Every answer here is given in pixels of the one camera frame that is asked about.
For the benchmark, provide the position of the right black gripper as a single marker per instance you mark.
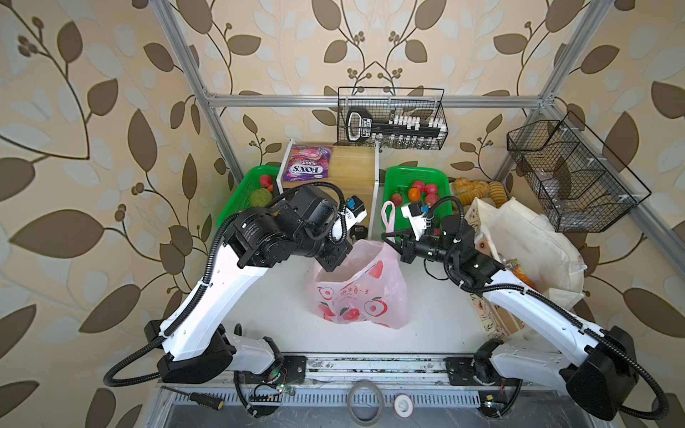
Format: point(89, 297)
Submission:
point(405, 248)

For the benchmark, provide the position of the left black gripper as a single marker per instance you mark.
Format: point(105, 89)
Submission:
point(331, 259)

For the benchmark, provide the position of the green fruit basket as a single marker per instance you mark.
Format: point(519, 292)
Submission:
point(399, 179)

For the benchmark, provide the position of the pink plastic grocery bag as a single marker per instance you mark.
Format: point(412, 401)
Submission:
point(368, 287)

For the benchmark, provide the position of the cream canvas tote bag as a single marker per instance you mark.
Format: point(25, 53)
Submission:
point(513, 231)

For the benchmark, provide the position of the orange Fox's candy bag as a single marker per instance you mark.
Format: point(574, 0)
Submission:
point(517, 269)

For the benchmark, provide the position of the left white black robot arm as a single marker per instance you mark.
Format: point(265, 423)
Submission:
point(191, 345)

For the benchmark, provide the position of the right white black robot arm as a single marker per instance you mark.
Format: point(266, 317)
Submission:
point(596, 367)

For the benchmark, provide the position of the green cabbage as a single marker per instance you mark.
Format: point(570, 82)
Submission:
point(260, 198)

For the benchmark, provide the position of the white bread tray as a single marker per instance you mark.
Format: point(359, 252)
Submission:
point(467, 191)

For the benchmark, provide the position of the purple Fox's candy bag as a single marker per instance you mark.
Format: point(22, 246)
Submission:
point(307, 163)

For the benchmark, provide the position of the small orange tangerine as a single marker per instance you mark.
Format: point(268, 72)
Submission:
point(415, 194)

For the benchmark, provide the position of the left green vegetable basket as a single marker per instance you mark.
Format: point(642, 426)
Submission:
point(240, 198)

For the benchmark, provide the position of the white wooden two-tier shelf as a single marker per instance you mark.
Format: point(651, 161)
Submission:
point(354, 169)

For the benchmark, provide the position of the red apple left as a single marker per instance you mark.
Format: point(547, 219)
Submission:
point(397, 200)

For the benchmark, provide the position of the black barcode scanner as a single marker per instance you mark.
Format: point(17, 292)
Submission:
point(358, 125)

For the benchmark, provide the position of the grey tape roll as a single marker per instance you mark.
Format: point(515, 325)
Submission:
point(365, 393)

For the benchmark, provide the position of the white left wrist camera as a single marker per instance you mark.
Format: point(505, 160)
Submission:
point(353, 213)

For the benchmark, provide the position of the black wire basket rear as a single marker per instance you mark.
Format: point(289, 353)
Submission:
point(403, 118)

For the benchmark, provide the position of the black wire basket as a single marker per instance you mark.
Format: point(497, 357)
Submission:
point(403, 118)
point(582, 184)

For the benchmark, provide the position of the black wire basket right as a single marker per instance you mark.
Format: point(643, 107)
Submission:
point(582, 184)

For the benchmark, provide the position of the black handle screwdriver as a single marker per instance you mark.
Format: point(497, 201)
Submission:
point(202, 399)

